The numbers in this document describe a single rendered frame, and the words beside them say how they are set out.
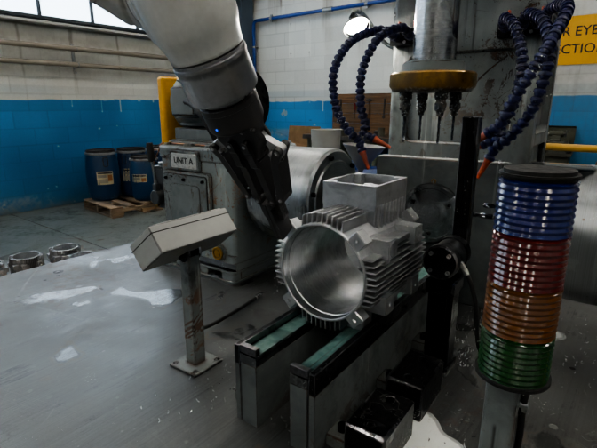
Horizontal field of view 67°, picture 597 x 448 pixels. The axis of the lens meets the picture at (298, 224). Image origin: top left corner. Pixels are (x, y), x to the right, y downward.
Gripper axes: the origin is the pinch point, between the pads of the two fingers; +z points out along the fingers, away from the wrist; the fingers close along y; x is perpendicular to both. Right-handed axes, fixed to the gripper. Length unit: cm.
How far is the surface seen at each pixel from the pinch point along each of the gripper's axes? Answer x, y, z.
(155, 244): 11.9, 15.1, -1.8
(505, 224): 8.6, -34.4, -13.1
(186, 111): -35, 56, 3
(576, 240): -23.8, -37.7, 19.0
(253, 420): 22.7, -2.4, 20.6
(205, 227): 2.6, 15.1, 2.9
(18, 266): -13, 250, 99
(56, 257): -32, 247, 110
